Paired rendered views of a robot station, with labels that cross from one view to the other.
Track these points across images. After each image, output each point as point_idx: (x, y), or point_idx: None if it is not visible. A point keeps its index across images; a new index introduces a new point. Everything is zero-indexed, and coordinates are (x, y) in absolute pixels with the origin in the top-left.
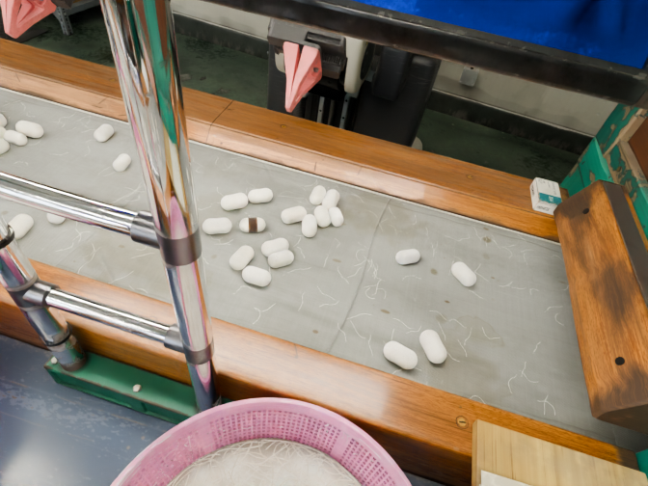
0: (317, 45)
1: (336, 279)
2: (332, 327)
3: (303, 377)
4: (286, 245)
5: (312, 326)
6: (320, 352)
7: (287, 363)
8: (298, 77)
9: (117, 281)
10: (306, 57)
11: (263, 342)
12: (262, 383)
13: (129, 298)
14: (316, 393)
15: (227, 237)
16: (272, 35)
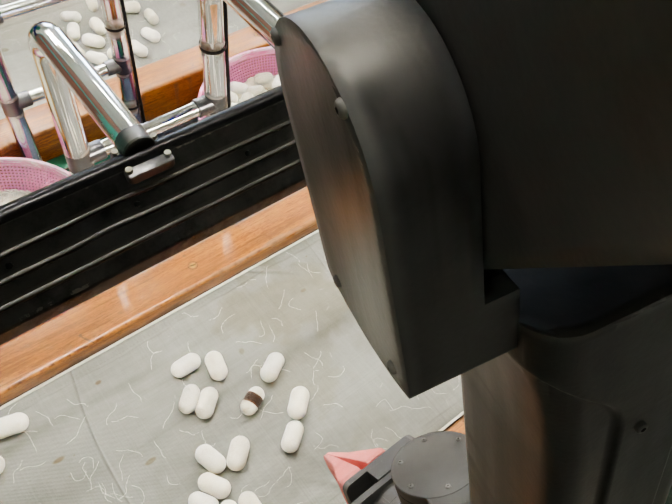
0: (347, 485)
1: (130, 442)
2: (89, 398)
3: (62, 329)
4: (197, 410)
5: (104, 383)
6: (67, 354)
7: (81, 326)
8: (338, 463)
9: (265, 274)
10: (346, 470)
11: (111, 321)
12: (84, 303)
13: (224, 261)
14: (43, 329)
15: (258, 374)
16: (404, 438)
